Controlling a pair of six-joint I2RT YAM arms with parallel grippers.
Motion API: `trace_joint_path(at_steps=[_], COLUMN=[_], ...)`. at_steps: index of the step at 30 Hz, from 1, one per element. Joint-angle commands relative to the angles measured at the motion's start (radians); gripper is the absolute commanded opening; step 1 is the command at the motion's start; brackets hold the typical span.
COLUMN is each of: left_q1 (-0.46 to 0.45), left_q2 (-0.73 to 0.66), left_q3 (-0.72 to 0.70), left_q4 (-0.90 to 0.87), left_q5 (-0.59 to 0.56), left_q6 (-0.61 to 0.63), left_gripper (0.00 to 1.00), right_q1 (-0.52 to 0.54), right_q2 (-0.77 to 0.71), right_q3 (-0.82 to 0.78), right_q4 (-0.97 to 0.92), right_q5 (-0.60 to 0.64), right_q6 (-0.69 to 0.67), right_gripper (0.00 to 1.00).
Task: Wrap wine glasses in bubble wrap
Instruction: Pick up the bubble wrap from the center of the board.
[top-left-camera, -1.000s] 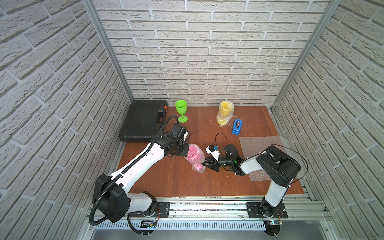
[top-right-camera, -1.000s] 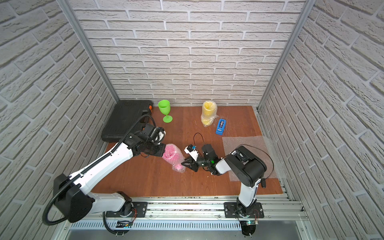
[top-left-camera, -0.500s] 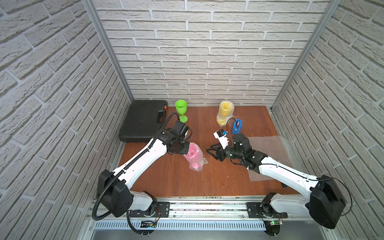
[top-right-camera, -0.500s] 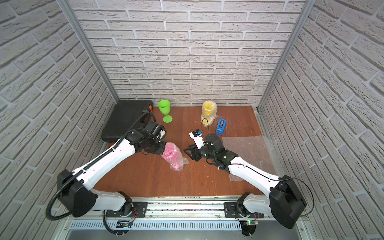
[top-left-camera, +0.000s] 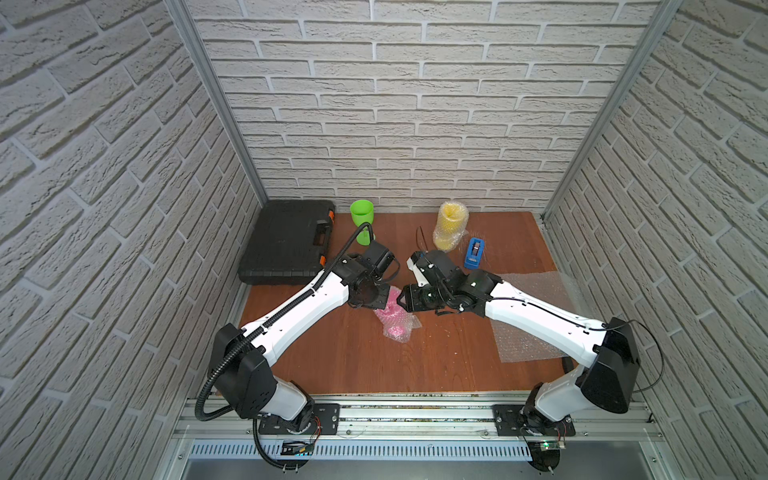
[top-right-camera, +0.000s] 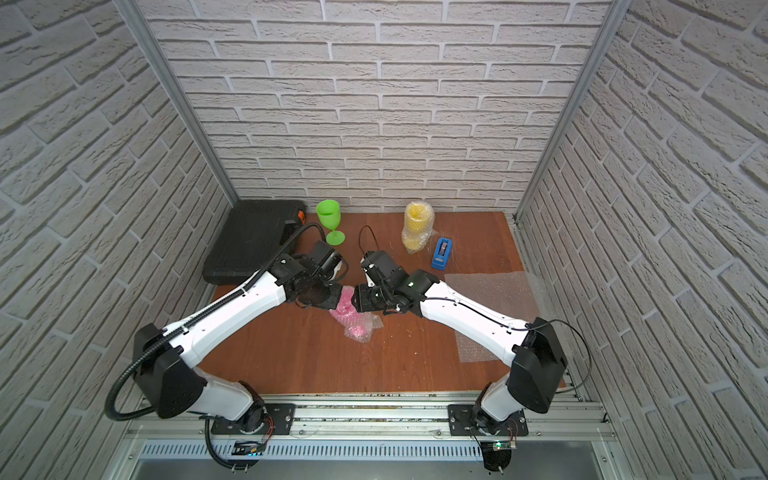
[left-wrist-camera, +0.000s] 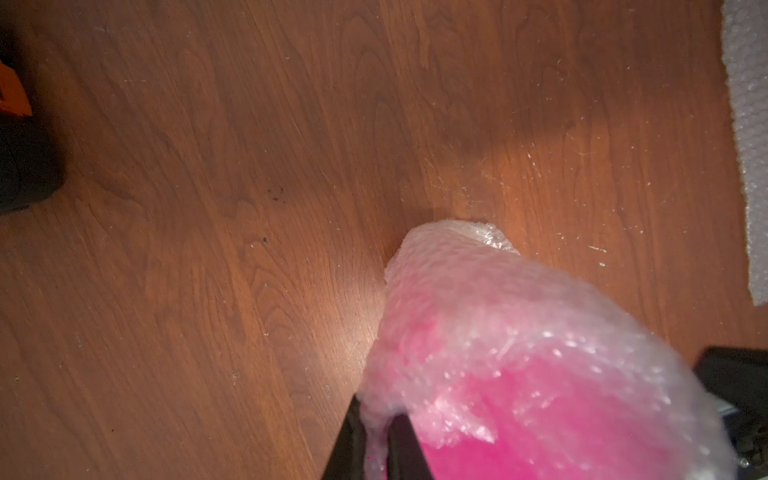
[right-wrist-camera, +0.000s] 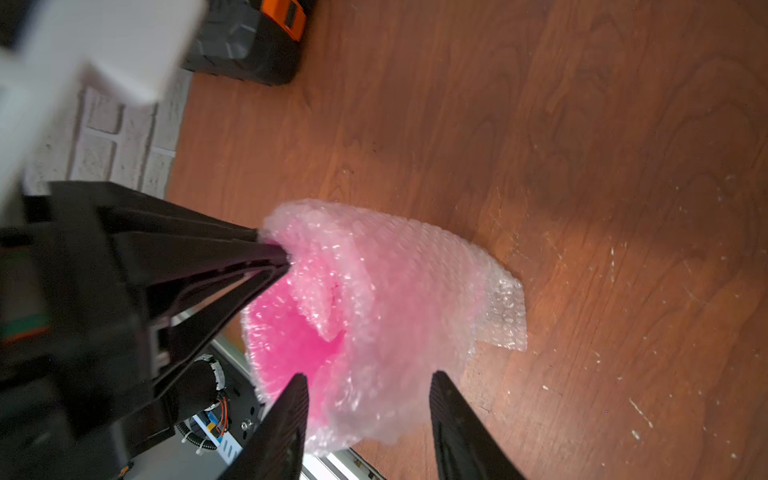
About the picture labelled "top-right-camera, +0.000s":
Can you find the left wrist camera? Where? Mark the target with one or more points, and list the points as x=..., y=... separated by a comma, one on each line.
x=324, y=261

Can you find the blue tape dispenser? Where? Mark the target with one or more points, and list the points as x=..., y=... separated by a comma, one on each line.
x=442, y=253

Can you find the yellow plastic wine glass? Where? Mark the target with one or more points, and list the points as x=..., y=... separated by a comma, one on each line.
x=417, y=225

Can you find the aluminium corner post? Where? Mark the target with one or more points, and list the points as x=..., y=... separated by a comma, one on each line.
x=605, y=35
x=140, y=28

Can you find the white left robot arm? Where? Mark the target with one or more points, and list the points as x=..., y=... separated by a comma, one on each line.
x=166, y=360

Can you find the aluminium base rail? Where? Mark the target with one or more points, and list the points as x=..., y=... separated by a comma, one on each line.
x=572, y=440

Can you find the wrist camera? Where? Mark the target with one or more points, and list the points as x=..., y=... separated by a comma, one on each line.
x=324, y=261
x=381, y=270

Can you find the left aluminium corner post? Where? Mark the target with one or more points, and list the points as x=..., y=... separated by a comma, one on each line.
x=140, y=28

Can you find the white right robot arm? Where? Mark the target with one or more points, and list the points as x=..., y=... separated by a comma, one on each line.
x=532, y=351

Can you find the black plastic tool case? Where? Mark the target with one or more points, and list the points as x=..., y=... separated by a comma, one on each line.
x=253, y=231

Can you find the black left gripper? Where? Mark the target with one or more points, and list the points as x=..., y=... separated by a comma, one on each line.
x=324, y=291

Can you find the right aluminium corner post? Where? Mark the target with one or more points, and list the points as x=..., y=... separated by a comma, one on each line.
x=605, y=35

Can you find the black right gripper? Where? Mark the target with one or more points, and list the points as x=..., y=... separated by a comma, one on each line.
x=362, y=298

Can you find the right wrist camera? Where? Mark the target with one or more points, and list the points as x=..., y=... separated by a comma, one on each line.
x=381, y=270

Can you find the pink plastic wine glass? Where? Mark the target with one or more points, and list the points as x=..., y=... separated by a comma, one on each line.
x=351, y=312

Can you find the green plastic wine glass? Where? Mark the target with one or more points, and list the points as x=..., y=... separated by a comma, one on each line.
x=329, y=215

